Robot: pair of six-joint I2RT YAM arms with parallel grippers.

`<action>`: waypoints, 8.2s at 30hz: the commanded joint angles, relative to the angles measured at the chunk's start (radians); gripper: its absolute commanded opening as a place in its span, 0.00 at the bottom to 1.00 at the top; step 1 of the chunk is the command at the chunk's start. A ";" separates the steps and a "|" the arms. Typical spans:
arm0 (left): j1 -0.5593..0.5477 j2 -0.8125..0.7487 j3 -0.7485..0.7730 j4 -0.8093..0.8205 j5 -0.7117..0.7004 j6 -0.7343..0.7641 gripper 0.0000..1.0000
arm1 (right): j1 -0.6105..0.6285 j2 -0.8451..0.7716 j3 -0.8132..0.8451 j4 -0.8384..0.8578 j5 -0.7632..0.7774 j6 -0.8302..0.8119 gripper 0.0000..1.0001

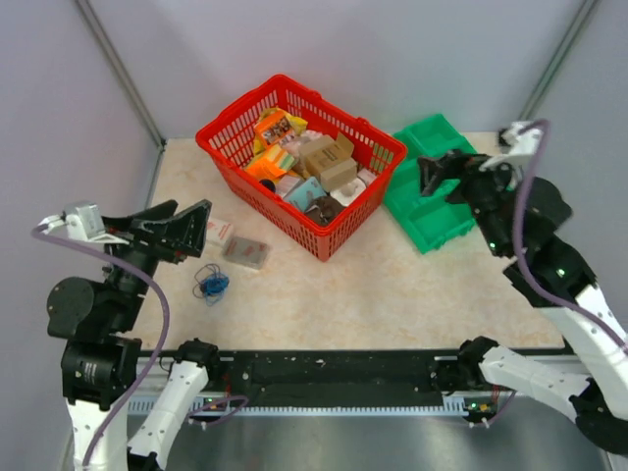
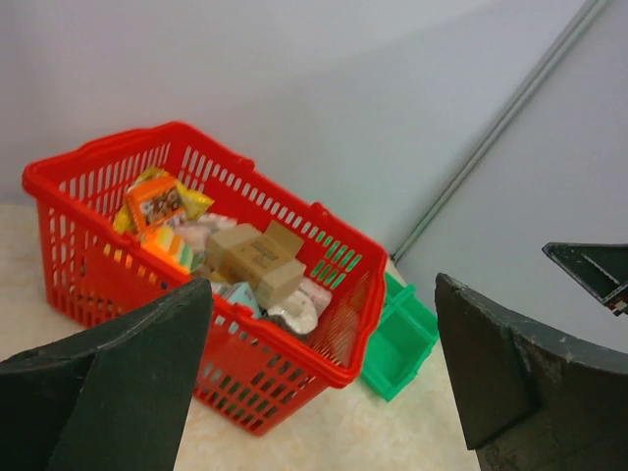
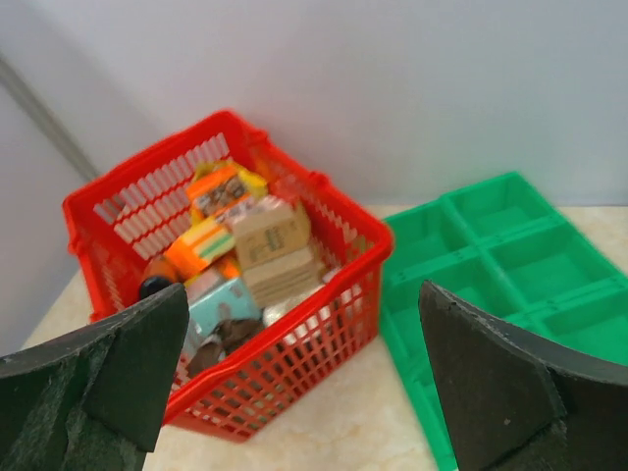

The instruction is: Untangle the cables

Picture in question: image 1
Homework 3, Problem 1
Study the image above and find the blue wire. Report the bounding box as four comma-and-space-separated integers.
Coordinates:
192, 263, 231, 307

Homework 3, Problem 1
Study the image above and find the large brown cardboard box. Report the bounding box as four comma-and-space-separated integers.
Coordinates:
299, 133, 354, 178

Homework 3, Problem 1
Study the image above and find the left aluminium corner post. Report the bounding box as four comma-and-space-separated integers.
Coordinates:
74, 0, 166, 149

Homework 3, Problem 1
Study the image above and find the dark brown packet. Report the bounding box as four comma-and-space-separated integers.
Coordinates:
304, 196, 344, 227

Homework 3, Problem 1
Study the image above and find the white slotted cable duct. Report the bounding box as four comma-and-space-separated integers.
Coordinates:
127, 394, 492, 418

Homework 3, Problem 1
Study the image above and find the yellow snack bag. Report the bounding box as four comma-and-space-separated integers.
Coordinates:
253, 107, 307, 155

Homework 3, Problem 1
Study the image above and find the grey red card box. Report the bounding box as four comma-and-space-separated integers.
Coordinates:
222, 235, 270, 270

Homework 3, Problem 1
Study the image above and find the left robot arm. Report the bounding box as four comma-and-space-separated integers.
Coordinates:
32, 199, 223, 470

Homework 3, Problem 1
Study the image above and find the orange snack box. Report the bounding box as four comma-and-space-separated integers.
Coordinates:
254, 110, 296, 149

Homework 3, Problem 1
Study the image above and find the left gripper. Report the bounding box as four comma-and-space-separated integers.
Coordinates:
101, 196, 211, 328

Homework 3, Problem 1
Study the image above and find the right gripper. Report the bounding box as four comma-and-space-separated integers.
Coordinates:
411, 149, 514, 256

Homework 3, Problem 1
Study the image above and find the white red card box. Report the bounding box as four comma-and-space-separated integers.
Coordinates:
206, 217, 235, 247

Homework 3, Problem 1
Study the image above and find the small brown cardboard box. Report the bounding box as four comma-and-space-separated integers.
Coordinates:
319, 158, 357, 192

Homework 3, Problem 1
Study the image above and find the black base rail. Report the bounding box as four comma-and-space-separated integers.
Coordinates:
136, 348, 570, 408

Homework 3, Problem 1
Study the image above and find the right aluminium corner post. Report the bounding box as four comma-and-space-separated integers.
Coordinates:
517, 0, 602, 121

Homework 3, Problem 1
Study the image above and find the orange green box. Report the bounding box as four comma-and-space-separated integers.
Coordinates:
244, 144, 297, 181

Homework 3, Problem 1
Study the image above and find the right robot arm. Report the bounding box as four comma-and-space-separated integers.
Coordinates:
417, 149, 627, 455

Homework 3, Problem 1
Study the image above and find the aluminium corner post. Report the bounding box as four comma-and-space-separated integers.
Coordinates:
517, 0, 602, 121
74, 0, 166, 149

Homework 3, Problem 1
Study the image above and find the white round item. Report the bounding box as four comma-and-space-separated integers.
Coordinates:
330, 178, 367, 207

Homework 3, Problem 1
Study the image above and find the light blue box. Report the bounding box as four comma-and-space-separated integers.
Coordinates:
284, 177, 327, 213

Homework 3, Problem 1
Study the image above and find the pink white box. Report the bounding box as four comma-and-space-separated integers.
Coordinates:
275, 174, 304, 198

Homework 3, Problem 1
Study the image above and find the green compartment tray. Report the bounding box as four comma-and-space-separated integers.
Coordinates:
384, 114, 475, 254

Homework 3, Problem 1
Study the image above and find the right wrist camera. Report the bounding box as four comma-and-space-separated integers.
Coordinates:
480, 121, 544, 171

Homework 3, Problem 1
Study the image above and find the red plastic shopping basket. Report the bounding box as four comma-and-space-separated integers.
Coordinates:
195, 74, 407, 262

